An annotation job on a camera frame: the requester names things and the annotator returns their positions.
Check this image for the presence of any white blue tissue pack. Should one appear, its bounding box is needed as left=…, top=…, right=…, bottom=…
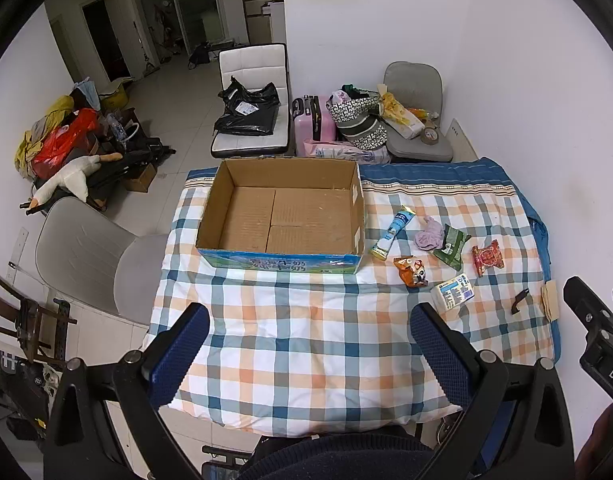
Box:
left=431, top=273, right=474, bottom=313

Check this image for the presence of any red snack packet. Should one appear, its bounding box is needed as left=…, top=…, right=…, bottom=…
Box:
left=472, top=240, right=505, bottom=278

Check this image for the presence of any green snack packet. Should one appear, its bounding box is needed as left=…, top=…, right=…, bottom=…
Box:
left=432, top=224, right=471, bottom=272

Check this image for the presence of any purple sock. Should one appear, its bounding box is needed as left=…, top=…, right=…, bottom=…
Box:
left=415, top=216, right=444, bottom=252

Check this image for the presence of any beige card stack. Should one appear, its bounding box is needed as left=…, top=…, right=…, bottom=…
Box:
left=541, top=280, right=560, bottom=323

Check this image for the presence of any black clip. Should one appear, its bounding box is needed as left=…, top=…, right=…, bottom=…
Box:
left=511, top=288, right=530, bottom=315

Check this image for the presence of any dark wooden chair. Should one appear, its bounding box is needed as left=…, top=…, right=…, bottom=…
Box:
left=0, top=277, right=78, bottom=368

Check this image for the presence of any orange snack packet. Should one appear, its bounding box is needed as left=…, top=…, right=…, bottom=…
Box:
left=393, top=257, right=428, bottom=288

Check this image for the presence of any grey chair near left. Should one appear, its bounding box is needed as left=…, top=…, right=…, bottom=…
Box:
left=35, top=197, right=168, bottom=325

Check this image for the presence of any grey chair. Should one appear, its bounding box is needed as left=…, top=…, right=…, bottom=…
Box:
left=383, top=61, right=454, bottom=162
left=35, top=197, right=168, bottom=325

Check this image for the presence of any plaid checkered tablecloth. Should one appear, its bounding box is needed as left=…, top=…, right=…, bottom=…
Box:
left=149, top=158, right=561, bottom=437

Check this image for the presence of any blue long snack stick pack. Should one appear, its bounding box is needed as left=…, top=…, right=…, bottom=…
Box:
left=370, top=207, right=416, bottom=261

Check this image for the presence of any white goose plush toy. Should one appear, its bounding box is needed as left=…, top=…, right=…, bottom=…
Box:
left=26, top=153, right=123, bottom=214

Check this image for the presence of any open cardboard box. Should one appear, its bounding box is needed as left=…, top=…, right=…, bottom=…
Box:
left=196, top=157, right=365, bottom=274

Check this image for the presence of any brown tape roll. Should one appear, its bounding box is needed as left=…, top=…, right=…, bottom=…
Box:
left=420, top=128, right=440, bottom=145

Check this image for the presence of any red plastic bag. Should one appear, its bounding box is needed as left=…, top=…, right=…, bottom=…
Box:
left=32, top=108, right=100, bottom=180

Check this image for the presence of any yellow cloth pile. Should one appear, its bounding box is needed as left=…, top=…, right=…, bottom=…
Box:
left=14, top=96, right=74, bottom=180

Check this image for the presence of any yellow white snack bag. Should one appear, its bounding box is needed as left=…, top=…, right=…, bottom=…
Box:
left=377, top=84, right=425, bottom=140

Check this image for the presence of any floral pink package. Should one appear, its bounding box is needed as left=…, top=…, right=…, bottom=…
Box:
left=298, top=140, right=391, bottom=165

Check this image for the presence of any black plastic bag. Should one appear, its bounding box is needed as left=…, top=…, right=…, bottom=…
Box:
left=214, top=77, right=280, bottom=136

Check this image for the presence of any grey chair far right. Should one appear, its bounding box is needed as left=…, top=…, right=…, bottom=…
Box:
left=383, top=61, right=454, bottom=162

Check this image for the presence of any patterned tote bag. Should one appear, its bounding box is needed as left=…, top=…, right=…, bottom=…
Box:
left=326, top=90, right=387, bottom=151

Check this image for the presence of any pink suitcase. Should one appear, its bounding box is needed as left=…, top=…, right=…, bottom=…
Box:
left=291, top=96, right=337, bottom=157

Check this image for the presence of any white leather chair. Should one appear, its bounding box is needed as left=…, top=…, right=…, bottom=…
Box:
left=211, top=44, right=291, bottom=159

